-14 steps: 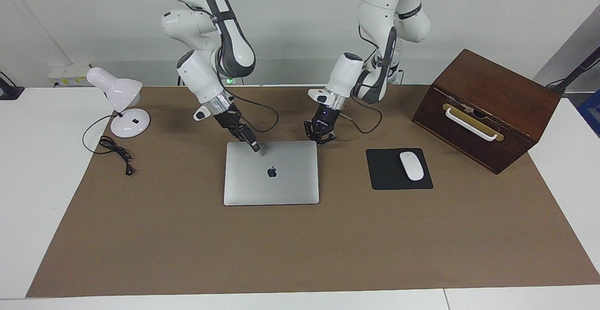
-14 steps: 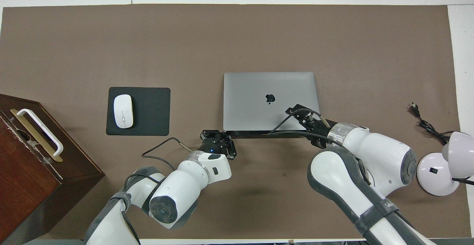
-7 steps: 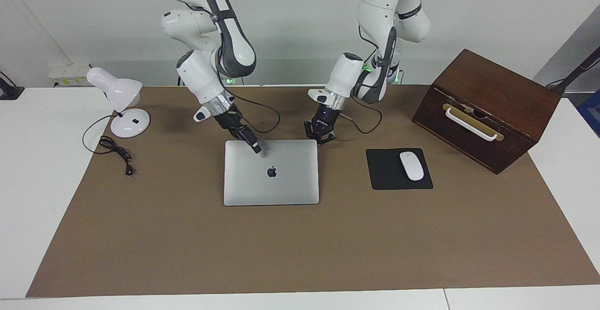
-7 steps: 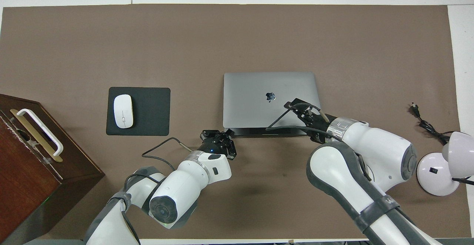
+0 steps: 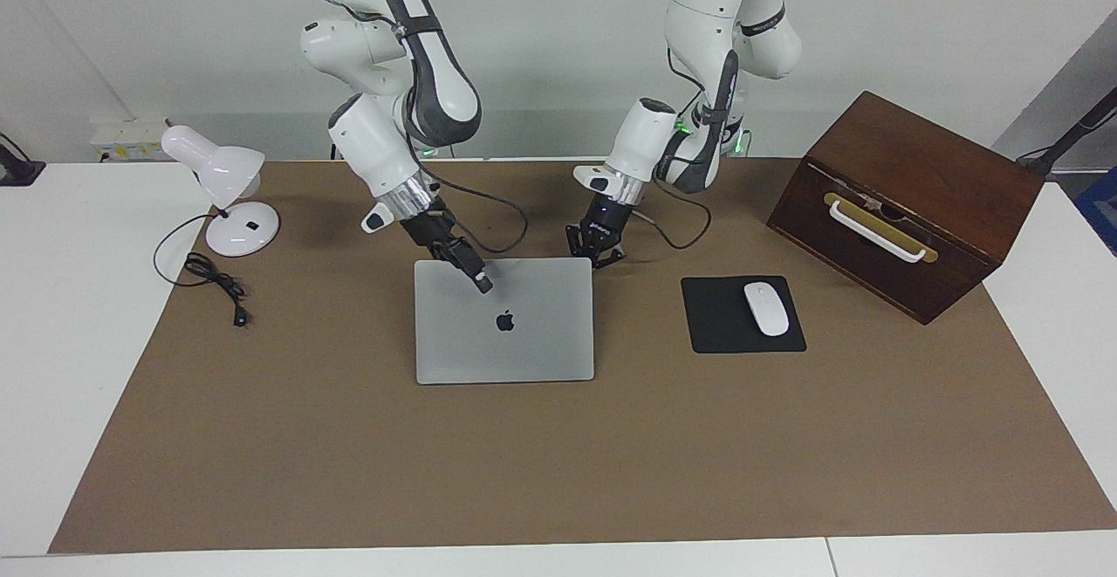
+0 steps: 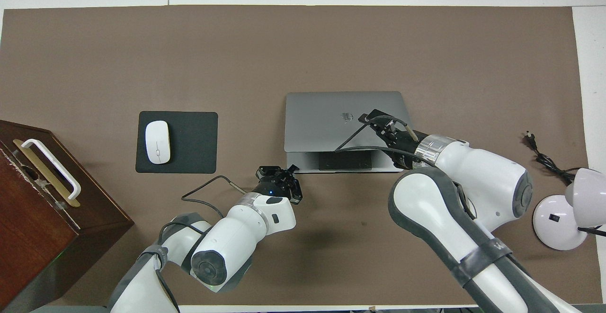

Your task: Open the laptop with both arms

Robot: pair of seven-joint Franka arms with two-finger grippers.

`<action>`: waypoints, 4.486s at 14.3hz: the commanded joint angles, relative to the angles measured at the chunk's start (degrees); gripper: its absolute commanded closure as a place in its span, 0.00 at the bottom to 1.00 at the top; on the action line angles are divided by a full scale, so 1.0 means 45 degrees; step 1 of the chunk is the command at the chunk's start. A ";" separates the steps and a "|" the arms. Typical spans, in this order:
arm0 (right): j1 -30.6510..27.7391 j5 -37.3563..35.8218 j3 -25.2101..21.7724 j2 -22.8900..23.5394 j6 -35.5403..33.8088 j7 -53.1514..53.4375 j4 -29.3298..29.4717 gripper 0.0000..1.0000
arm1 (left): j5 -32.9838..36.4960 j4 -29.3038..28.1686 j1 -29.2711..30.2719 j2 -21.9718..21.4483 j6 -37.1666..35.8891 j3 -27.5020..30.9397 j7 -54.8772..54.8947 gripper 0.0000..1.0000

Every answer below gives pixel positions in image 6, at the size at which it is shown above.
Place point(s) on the dark wooden box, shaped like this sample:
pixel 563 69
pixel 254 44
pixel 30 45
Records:
pixel 28 237

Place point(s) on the black mouse pad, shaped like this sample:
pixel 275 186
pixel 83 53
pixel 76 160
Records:
pixel 194 142

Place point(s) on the large brown table mat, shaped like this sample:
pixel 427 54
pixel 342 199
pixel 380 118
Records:
pixel 303 43

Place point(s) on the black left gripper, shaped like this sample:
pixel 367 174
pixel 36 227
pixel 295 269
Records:
pixel 273 184

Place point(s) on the silver grey laptop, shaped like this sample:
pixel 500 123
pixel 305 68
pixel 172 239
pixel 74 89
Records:
pixel 322 123

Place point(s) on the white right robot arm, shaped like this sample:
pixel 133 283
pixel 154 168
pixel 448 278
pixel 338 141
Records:
pixel 454 209

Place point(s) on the white computer mouse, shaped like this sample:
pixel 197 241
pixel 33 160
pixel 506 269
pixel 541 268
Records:
pixel 157 142

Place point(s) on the white desk lamp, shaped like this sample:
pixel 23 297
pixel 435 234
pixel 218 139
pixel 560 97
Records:
pixel 558 223

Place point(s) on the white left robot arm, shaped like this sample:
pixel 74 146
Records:
pixel 236 237

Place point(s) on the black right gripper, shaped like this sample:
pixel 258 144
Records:
pixel 405 149

